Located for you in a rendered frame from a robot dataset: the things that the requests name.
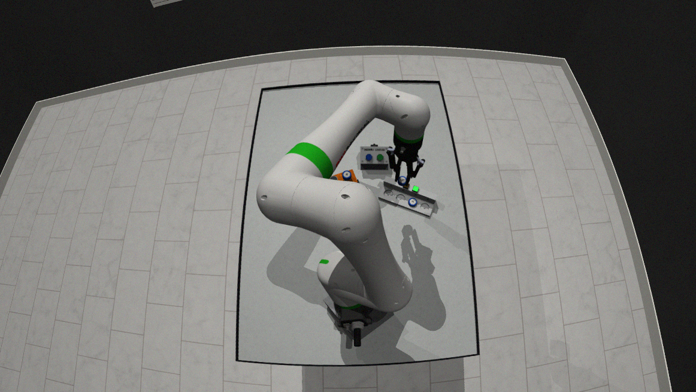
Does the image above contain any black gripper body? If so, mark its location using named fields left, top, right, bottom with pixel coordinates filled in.
left=394, top=147, right=419, bottom=163

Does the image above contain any orange tube rack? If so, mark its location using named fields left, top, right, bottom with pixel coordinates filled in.
left=334, top=169, right=358, bottom=182

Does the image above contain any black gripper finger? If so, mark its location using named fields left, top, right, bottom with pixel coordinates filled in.
left=406, top=157, right=425, bottom=186
left=386, top=146, right=402, bottom=182

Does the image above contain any grey button housing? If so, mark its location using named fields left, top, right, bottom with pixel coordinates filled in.
left=360, top=144, right=389, bottom=170

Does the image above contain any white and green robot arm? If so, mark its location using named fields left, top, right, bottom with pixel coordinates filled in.
left=256, top=80, right=430, bottom=347

